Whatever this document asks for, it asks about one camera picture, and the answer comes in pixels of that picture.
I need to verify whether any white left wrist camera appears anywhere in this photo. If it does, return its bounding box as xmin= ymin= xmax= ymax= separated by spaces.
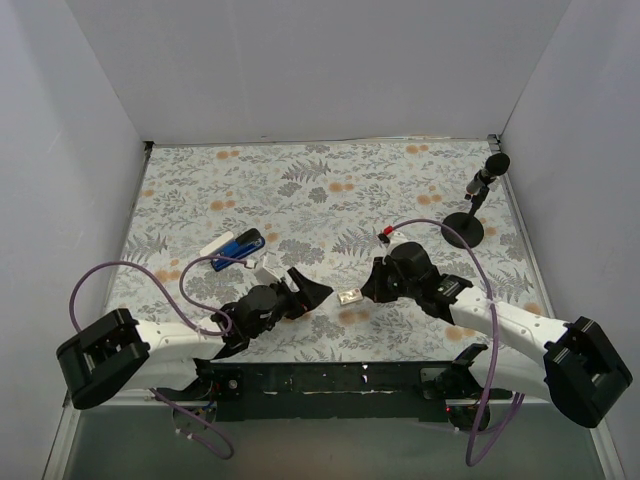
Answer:
xmin=253 ymin=255 xmax=283 ymax=286

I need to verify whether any white staple box tray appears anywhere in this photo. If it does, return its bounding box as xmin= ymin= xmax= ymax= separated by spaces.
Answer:
xmin=337 ymin=288 xmax=364 ymax=306

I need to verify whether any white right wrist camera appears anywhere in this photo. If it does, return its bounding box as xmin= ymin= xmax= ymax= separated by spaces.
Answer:
xmin=378 ymin=226 xmax=408 ymax=255

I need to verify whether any white staple box sleeve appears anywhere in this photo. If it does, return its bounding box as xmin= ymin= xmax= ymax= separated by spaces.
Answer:
xmin=199 ymin=231 xmax=235 ymax=257

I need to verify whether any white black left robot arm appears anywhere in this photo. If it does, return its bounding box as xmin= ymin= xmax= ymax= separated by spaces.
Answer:
xmin=56 ymin=264 xmax=333 ymax=410

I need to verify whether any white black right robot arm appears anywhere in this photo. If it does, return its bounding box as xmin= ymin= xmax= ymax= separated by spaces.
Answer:
xmin=361 ymin=237 xmax=633 ymax=428

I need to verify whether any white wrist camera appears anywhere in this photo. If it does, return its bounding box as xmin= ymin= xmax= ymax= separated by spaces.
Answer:
xmin=253 ymin=255 xmax=283 ymax=286
xmin=378 ymin=226 xmax=408 ymax=255

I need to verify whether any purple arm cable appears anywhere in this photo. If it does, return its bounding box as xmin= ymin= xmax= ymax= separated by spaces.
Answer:
xmin=68 ymin=254 xmax=261 ymax=460
xmin=382 ymin=217 xmax=527 ymax=468

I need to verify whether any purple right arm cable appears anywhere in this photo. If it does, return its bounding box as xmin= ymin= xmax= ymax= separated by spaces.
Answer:
xmin=382 ymin=217 xmax=527 ymax=468

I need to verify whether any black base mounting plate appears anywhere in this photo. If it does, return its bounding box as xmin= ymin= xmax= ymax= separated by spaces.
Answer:
xmin=159 ymin=361 xmax=482 ymax=422

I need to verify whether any blue black stapler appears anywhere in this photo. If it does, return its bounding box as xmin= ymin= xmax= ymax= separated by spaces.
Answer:
xmin=213 ymin=228 xmax=266 ymax=259

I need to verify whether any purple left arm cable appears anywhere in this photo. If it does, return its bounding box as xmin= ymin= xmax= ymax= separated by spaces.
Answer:
xmin=68 ymin=254 xmax=261 ymax=460

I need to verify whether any black microphone on stand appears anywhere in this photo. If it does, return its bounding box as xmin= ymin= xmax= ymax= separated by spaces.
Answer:
xmin=441 ymin=153 xmax=511 ymax=249

